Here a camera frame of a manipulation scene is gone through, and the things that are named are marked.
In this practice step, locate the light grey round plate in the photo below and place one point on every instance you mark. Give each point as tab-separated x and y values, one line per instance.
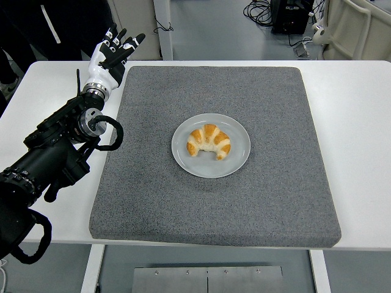
238	146

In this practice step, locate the person with white stripe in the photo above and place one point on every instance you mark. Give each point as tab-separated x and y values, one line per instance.
73	21

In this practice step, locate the small grey pedal box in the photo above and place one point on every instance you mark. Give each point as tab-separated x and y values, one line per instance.
301	50

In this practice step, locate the white cabinet panel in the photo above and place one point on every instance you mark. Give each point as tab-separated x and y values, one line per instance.
146	18

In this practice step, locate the golden croissant bread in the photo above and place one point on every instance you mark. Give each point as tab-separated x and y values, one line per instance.
210	134

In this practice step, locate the beige moulded frame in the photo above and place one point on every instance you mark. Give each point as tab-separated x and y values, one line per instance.
357	30

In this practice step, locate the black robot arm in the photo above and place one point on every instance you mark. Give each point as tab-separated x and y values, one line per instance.
46	155

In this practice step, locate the grey metal plate with screws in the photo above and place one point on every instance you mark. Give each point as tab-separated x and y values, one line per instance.
207	279

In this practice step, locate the white table leg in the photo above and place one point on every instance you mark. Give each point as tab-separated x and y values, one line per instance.
91	268
320	274

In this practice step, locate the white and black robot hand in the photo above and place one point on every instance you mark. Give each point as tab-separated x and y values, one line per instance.
97	73

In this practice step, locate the grey speckled foam mat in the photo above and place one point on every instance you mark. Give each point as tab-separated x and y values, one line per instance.
214	207

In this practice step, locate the black equipment box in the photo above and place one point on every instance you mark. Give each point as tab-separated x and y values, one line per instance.
290	18

